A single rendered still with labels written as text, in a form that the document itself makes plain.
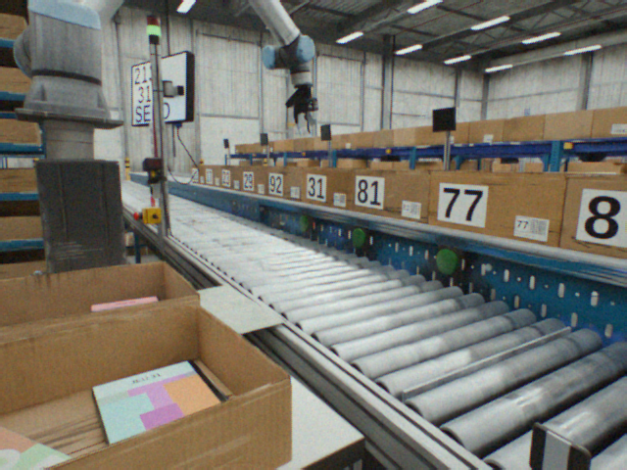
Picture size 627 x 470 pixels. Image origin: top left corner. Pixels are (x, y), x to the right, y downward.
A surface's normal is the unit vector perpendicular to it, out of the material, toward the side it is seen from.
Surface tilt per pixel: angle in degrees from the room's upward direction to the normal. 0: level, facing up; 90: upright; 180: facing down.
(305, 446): 0
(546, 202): 90
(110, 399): 0
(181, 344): 90
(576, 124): 90
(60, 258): 90
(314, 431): 0
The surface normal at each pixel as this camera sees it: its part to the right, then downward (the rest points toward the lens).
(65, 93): 0.47, -0.19
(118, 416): 0.00, -0.98
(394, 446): -0.86, 0.08
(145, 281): 0.52, 0.15
